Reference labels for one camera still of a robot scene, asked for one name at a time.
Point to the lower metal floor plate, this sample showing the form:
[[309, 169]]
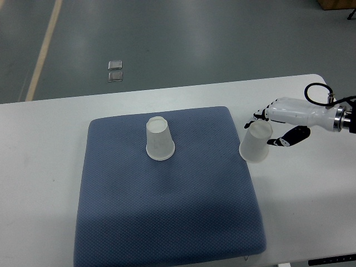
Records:
[[115, 76]]

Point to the blue grey cushion mat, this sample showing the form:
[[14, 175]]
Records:
[[199, 205]]

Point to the upper metal floor plate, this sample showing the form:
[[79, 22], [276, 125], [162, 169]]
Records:
[[115, 65]]

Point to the brown wooden box corner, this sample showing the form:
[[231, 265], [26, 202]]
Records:
[[336, 4]]

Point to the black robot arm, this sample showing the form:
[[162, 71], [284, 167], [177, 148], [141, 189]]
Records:
[[351, 116]]

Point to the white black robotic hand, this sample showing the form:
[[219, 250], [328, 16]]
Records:
[[302, 115]]

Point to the black table control panel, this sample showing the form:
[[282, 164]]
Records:
[[332, 260]]

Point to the black tripod leg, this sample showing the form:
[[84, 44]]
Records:
[[350, 16]]

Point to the white paper cup on cushion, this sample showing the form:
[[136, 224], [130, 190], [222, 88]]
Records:
[[159, 143]]

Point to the metal floor plate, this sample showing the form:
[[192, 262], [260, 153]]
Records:
[[115, 65], [115, 76]]

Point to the white paper cup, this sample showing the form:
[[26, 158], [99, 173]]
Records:
[[254, 147], [159, 143]]

